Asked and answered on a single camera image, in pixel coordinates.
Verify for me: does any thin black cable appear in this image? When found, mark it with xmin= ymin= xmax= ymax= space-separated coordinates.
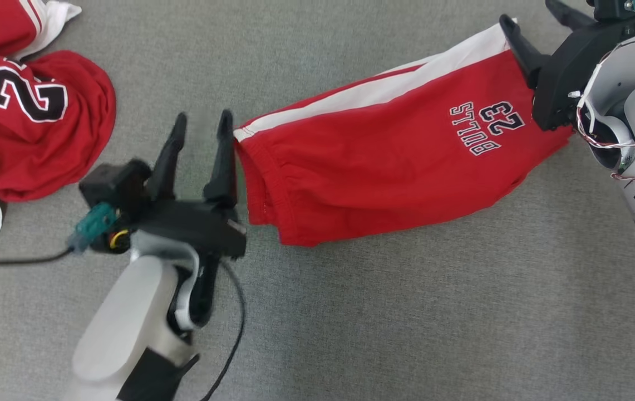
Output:
xmin=199 ymin=258 xmax=247 ymax=401
xmin=0 ymin=250 xmax=76 ymax=267

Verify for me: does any red basketball jersey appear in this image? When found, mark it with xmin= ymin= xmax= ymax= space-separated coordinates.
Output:
xmin=0 ymin=0 xmax=117 ymax=249

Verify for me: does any grey fabric sofa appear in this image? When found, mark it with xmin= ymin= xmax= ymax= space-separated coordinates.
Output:
xmin=0 ymin=0 xmax=635 ymax=401

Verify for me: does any red shorts white stripe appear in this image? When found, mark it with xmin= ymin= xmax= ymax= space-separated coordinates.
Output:
xmin=233 ymin=17 xmax=574 ymax=248

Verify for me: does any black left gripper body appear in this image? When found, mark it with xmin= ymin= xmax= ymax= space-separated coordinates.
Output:
xmin=121 ymin=197 xmax=248 ymax=260

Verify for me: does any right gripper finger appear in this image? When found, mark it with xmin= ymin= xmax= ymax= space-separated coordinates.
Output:
xmin=499 ymin=15 xmax=552 ymax=88
xmin=545 ymin=0 xmax=597 ymax=32

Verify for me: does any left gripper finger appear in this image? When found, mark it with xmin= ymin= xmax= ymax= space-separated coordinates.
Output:
xmin=203 ymin=109 xmax=239 ymax=211
xmin=146 ymin=113 xmax=188 ymax=199

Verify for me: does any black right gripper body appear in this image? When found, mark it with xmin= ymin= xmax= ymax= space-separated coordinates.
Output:
xmin=525 ymin=13 xmax=635 ymax=132

